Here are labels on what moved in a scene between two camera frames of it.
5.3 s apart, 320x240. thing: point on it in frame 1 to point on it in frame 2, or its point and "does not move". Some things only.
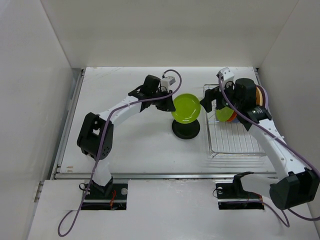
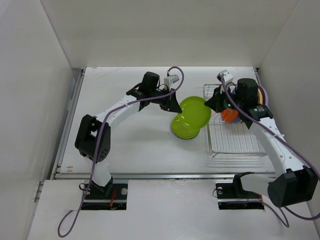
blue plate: x=235 y=120 does not move
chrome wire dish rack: x=227 y=139 does not move
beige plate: x=259 y=97 does not move
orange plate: x=232 y=117 does not move
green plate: x=187 y=108 to x=182 y=131
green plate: x=223 y=114 to x=195 y=114
